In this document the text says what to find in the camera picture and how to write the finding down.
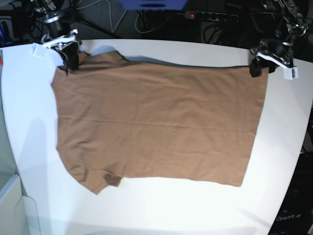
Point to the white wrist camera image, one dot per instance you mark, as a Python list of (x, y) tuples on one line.
[(290, 73), (38, 50)]

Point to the black OpenArm base box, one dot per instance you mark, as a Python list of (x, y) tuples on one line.
[(295, 216)]

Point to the white bin at left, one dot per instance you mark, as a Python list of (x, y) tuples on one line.
[(18, 213)]

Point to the brown T-shirt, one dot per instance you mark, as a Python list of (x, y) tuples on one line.
[(128, 119)]

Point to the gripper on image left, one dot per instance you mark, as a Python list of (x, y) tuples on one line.
[(70, 45)]

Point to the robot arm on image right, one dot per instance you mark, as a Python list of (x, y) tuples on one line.
[(292, 25)]

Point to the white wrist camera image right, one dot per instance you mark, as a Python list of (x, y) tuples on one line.
[(290, 73)]

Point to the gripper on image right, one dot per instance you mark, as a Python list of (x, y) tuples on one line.
[(270, 54)]

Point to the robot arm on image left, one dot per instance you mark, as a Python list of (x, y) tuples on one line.
[(56, 19)]

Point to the black power strip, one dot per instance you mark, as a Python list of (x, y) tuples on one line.
[(211, 16)]

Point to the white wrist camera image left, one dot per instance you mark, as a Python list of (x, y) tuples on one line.
[(38, 50)]

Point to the black tripod stand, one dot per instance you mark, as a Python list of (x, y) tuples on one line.
[(25, 20)]

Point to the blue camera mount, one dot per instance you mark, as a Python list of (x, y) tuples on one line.
[(152, 4)]

